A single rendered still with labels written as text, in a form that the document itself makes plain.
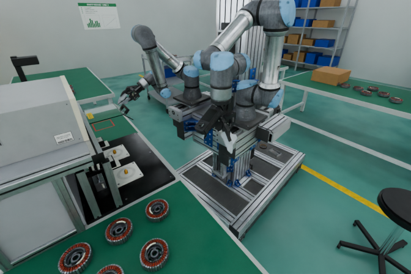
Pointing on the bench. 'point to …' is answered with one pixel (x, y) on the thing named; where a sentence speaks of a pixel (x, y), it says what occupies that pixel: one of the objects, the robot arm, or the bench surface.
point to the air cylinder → (99, 182)
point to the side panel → (36, 222)
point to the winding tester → (38, 118)
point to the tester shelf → (50, 165)
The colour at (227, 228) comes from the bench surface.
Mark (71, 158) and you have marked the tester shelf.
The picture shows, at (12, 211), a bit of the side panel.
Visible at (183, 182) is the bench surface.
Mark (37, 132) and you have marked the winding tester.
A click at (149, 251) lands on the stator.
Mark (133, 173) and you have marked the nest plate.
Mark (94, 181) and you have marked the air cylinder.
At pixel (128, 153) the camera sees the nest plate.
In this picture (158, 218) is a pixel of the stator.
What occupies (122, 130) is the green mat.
